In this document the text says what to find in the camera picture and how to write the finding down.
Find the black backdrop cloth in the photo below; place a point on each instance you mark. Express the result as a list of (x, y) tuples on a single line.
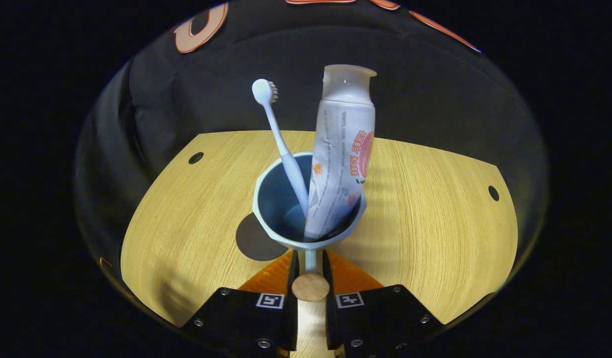
[(435, 89)]

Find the wooden desktop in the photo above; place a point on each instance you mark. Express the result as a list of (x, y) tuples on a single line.
[(435, 223)]

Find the white toothbrush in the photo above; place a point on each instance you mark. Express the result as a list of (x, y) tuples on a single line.
[(281, 144)]

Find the light blue cup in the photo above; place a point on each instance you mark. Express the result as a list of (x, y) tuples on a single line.
[(273, 199)]

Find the dark brown round coaster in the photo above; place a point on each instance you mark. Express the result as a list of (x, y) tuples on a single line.
[(256, 243)]

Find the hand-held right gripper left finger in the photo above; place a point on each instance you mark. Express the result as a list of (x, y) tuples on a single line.
[(291, 323)]

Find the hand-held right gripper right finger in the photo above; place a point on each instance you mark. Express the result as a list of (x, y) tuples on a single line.
[(332, 323)]

